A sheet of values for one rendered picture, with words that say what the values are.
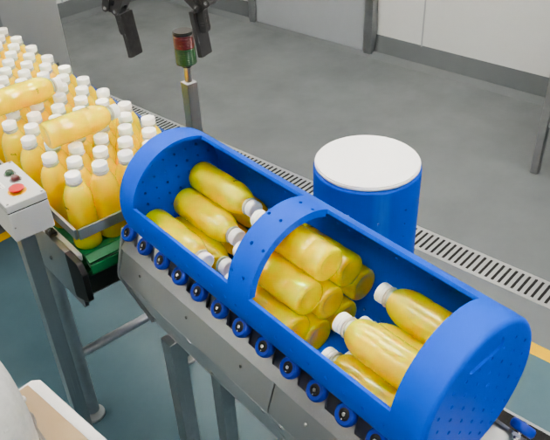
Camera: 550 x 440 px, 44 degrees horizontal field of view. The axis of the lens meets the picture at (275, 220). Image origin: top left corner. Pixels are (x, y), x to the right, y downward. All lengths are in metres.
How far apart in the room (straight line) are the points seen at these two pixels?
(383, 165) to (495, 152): 2.29
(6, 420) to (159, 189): 0.74
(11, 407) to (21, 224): 0.72
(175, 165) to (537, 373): 1.66
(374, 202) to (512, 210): 1.91
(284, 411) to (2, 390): 0.58
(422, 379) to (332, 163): 0.88
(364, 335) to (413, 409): 0.16
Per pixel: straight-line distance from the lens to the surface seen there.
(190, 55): 2.08
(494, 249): 3.27
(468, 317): 1.06
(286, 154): 3.91
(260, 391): 1.43
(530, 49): 4.66
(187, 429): 2.14
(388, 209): 1.73
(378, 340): 1.13
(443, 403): 1.04
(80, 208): 1.73
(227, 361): 1.49
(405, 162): 1.80
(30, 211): 1.69
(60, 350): 2.07
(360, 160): 1.80
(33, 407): 1.29
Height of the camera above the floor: 1.95
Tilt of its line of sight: 35 degrees down
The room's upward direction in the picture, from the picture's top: 3 degrees counter-clockwise
